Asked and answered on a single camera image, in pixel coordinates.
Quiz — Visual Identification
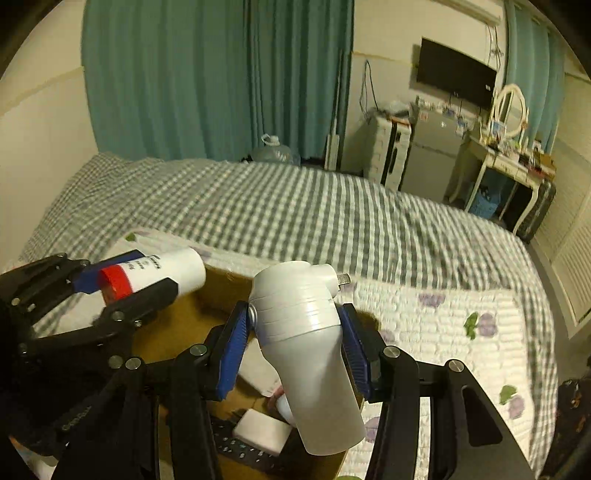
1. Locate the white dressing table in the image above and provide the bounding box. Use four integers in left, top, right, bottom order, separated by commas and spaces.
447, 134, 556, 244

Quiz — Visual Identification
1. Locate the teal curtain right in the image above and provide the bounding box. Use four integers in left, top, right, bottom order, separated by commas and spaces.
505, 1, 565, 152

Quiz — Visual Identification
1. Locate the clear plastic water jug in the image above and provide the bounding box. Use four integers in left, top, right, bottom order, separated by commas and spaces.
250, 134, 301, 166

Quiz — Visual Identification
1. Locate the light blue round object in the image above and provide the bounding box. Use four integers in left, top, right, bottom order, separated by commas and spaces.
276, 394, 297, 428

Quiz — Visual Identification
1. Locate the white charger cube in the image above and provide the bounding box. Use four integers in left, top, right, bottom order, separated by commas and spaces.
238, 338, 281, 398
232, 409, 294, 457

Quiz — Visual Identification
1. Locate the white black suitcase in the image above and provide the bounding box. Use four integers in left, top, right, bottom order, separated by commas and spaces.
363, 115, 412, 191

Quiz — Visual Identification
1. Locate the blue laundry basket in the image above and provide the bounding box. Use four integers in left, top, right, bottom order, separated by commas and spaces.
469, 186, 501, 220

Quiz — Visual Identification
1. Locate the teal curtain left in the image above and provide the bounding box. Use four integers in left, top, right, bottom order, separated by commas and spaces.
81, 1, 353, 161

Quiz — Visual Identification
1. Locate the white oval vanity mirror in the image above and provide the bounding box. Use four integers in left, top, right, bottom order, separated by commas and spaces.
489, 83, 529, 140

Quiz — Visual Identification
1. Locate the white air conditioner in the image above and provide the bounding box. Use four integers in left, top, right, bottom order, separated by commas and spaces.
440, 0, 501, 27

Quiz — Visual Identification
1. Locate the grey checkered bed sheet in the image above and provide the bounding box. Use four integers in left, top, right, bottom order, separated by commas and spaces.
20, 153, 558, 472

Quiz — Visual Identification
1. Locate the white bottle red cap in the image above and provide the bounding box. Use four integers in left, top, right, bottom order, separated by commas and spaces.
97, 247, 206, 305

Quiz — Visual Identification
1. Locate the white louvered wardrobe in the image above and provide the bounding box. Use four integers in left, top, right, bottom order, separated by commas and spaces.
534, 139, 590, 341

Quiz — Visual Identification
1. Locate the black power adapter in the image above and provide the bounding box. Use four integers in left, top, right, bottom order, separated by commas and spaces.
209, 415, 280, 474

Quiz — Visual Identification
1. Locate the teal curtain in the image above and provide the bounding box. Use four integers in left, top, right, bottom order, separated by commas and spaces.
505, 1, 565, 152
81, 1, 353, 161

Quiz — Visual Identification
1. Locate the brown cardboard box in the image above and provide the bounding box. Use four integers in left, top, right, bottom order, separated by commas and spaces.
133, 264, 357, 480

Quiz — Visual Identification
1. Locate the black wall television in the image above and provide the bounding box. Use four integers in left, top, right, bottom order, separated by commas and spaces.
417, 38, 497, 110

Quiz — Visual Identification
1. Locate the grey mini fridge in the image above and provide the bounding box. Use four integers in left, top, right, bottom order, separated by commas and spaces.
400, 109, 463, 203

